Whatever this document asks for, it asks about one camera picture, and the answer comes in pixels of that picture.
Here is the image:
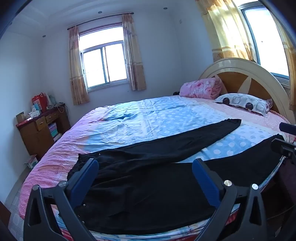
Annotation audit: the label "dark curtain rod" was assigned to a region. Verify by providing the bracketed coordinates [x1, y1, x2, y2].
[67, 13, 134, 30]

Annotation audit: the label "red paper bag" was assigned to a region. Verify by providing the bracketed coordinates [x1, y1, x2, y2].
[32, 92, 48, 112]

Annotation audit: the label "brown wooden desk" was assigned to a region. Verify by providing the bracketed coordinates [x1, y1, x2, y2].
[16, 103, 71, 160]

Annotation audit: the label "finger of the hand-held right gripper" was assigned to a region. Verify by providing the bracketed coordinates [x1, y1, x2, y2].
[270, 134, 296, 164]
[279, 122, 296, 135]

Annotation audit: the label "grey patterned pillow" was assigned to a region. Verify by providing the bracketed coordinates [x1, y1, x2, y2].
[213, 93, 273, 117]

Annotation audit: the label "black pants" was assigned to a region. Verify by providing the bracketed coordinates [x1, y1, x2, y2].
[67, 119, 286, 235]

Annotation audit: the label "folded pink floral blanket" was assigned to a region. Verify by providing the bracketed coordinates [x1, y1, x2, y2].
[180, 77, 223, 100]

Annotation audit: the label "patterned pink blue bed sheet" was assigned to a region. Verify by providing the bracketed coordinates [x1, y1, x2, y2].
[20, 94, 294, 241]

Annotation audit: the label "cream wooden bed headboard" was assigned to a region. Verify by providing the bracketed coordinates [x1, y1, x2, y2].
[198, 58, 293, 120]

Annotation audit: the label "open white teal box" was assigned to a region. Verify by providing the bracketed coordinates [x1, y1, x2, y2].
[24, 154, 39, 169]

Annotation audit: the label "sliding window with metal frame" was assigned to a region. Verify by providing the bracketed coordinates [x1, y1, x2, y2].
[79, 22, 130, 91]

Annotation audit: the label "large bright window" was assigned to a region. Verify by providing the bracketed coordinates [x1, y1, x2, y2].
[239, 2, 290, 79]

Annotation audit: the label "person's dark clothing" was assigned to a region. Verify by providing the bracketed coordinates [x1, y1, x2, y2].
[259, 160, 296, 232]

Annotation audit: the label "yellow patterned curtain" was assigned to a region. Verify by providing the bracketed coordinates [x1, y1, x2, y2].
[195, 0, 258, 63]
[275, 20, 296, 116]

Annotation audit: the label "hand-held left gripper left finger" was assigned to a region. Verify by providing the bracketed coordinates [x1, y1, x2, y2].
[23, 158, 100, 241]

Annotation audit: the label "pale floral curtain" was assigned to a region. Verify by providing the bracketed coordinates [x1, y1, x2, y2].
[122, 13, 147, 91]
[68, 26, 90, 106]

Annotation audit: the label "charger with cables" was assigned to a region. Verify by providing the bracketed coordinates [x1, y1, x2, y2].
[54, 102, 67, 114]

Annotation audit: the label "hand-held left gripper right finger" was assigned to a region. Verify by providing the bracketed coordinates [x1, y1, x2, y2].
[192, 158, 269, 241]

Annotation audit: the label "stack of pastel boxes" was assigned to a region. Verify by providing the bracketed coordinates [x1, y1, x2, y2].
[48, 123, 62, 142]

